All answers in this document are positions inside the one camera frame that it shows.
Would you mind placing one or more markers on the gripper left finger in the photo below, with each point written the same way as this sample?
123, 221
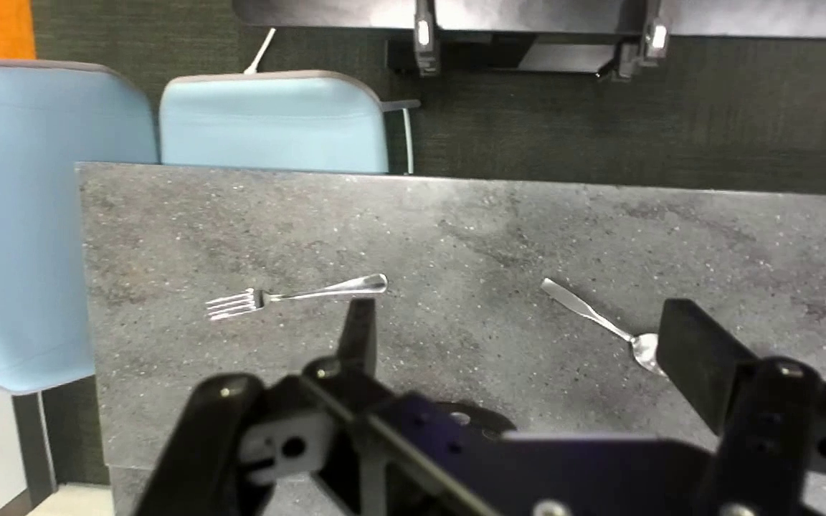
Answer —
212, 437

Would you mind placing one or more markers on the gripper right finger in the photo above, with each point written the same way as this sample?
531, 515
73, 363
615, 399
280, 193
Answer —
764, 423

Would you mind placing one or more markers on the silver spoon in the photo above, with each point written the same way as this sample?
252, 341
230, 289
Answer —
644, 347

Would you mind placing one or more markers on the silver fork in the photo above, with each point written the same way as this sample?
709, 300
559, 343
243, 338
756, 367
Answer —
291, 295

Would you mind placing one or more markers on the light blue chair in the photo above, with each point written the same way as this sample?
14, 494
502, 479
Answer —
277, 125
33, 215

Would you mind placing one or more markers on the black table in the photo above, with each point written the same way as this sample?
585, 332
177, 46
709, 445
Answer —
542, 18

